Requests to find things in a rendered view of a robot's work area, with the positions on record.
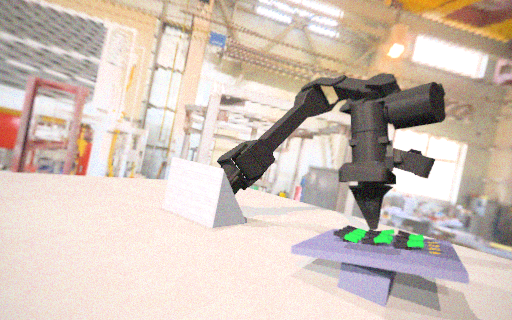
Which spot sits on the lavender switch panel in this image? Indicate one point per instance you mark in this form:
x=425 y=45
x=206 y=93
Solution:
x=370 y=259

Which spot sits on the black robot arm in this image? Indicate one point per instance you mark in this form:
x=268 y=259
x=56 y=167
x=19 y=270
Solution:
x=371 y=103

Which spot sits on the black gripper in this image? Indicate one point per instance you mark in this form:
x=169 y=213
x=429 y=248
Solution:
x=367 y=168

